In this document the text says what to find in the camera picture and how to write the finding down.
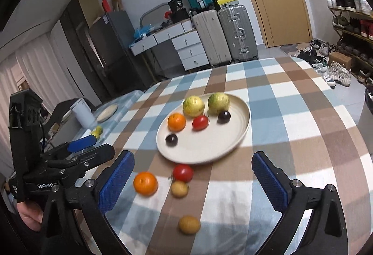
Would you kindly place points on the white kettle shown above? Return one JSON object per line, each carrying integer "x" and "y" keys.
{"x": 83, "y": 113}

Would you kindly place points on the green guava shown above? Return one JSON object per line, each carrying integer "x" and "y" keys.
{"x": 218, "y": 102}

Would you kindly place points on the beige suitcase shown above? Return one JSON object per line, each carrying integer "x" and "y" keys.
{"x": 212, "y": 37}

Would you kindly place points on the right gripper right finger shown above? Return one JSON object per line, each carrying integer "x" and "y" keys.
{"x": 325, "y": 232}

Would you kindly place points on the orange mandarin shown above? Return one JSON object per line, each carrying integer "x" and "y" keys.
{"x": 176, "y": 122}
{"x": 145, "y": 183}

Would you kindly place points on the red tomato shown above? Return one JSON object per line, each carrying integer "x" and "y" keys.
{"x": 183, "y": 173}
{"x": 200, "y": 123}

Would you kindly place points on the checkered tablecloth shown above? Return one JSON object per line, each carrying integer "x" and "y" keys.
{"x": 296, "y": 120}

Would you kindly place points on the brown kiwi fruit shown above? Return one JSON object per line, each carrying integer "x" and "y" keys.
{"x": 179, "y": 189}
{"x": 189, "y": 225}

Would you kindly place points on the yellow guava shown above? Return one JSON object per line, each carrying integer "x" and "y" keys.
{"x": 193, "y": 106}

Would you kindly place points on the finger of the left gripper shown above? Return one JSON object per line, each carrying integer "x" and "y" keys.
{"x": 81, "y": 144}

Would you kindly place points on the grey aluminium suitcase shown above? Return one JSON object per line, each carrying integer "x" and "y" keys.
{"x": 238, "y": 32}

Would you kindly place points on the black refrigerator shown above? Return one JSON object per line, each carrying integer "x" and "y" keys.
{"x": 112, "y": 35}

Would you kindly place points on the small side plate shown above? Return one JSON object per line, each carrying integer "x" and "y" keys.
{"x": 107, "y": 113}

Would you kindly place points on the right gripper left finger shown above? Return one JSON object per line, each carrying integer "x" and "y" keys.
{"x": 95, "y": 197}

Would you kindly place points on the cardboard box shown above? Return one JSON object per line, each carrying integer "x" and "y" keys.
{"x": 340, "y": 58}

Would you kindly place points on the person's left hand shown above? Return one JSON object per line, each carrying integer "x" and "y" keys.
{"x": 31, "y": 214}

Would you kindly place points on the small green lime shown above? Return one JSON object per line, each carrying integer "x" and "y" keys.
{"x": 97, "y": 132}

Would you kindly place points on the dark plum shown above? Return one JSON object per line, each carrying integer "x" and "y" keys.
{"x": 224, "y": 117}
{"x": 171, "y": 140}

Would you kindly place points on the white drawer desk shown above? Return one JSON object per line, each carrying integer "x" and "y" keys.
{"x": 185, "y": 42}

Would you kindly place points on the shoe rack with shoes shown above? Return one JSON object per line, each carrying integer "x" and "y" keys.
{"x": 352, "y": 21}

